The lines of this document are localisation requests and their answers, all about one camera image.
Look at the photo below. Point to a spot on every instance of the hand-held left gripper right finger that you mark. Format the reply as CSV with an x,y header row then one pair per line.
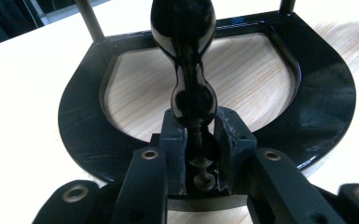
x,y
236,146

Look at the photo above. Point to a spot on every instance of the black metal rack post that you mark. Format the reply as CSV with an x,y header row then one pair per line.
x,y
90,21
287,6

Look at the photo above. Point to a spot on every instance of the black glossy spindle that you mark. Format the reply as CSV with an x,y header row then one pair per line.
x,y
183,28

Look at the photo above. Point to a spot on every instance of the dark curtain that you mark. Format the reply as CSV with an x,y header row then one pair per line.
x,y
3,21

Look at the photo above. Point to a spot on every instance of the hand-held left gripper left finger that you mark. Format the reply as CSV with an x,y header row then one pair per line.
x,y
174,149

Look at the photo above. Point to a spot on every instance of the black glossy rack base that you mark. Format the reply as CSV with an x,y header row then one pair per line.
x,y
84,124

